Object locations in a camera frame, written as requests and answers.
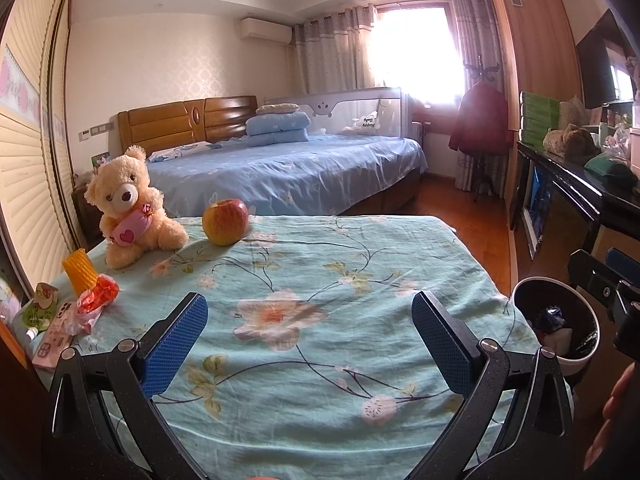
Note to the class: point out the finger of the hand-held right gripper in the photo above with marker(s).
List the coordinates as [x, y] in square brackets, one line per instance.
[625, 267]
[592, 280]

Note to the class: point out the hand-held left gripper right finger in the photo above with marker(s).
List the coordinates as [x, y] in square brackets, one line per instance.
[445, 345]

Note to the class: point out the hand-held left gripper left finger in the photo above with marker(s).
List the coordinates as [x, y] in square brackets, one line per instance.
[175, 345]

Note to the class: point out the white trash bin black liner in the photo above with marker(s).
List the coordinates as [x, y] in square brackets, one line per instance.
[580, 310]

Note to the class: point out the person's right hand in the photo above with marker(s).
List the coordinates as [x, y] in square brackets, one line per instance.
[622, 410]

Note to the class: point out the clear bag of orange pieces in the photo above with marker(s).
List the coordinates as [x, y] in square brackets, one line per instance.
[97, 297]

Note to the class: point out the black glossy cabinet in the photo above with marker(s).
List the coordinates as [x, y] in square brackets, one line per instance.
[575, 185]

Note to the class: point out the dark green cushion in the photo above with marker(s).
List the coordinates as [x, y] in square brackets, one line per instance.
[610, 170]

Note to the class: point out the pink phone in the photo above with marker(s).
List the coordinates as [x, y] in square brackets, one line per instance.
[52, 342]

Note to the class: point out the crumpled clear plastic bag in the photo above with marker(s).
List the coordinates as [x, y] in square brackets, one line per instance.
[620, 142]

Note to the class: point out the red apple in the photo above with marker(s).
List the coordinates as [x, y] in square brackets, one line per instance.
[225, 222]

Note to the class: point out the brown plush toy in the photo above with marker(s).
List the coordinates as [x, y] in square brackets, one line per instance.
[570, 142]

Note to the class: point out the small milk carton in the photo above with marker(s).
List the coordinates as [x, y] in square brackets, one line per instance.
[42, 300]

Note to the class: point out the green floral blanket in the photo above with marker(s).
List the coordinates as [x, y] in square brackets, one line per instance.
[300, 270]

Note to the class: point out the dark wooden nightstand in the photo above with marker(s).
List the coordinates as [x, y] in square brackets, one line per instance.
[85, 220]

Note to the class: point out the beige teddy bear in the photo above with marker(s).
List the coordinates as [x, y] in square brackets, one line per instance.
[125, 185]

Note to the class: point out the stack of green boxes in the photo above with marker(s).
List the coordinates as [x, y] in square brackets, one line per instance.
[539, 117]

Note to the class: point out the printed cloth on bed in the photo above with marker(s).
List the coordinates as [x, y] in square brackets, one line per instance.
[185, 151]

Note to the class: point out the dark red coat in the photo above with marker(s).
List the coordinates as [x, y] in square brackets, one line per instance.
[480, 120]

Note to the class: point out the black television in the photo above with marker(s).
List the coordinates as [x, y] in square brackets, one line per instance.
[597, 70]

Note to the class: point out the bed with blue sheet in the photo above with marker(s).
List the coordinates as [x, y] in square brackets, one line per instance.
[280, 175]

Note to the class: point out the white radiator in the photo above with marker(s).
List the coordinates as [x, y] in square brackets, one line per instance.
[419, 131]

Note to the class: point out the wooden headboard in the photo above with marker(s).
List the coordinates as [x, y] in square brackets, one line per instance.
[170, 125]

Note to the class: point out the tall wooden wardrobe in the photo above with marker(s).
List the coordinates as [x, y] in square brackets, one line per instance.
[535, 50]

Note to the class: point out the dark coat rack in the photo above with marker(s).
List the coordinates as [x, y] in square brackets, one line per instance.
[482, 70]

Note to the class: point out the folded blue quilt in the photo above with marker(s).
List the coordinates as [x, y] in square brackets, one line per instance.
[277, 130]

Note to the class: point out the cream sliding wardrobe doors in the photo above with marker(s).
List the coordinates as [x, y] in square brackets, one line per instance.
[35, 135]

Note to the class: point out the beige pillow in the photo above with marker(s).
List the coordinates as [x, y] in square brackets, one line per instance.
[277, 109]

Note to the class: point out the grey patterned curtain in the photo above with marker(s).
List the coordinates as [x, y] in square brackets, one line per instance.
[330, 55]
[470, 35]

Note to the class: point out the white air conditioner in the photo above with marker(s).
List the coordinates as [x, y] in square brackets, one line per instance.
[265, 30]

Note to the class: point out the small photo frame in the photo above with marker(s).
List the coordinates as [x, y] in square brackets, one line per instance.
[100, 161]

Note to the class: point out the wall switch panel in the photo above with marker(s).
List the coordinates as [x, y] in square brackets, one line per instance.
[96, 131]

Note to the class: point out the grey bed guard rail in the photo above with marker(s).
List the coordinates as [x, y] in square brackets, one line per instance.
[340, 110]

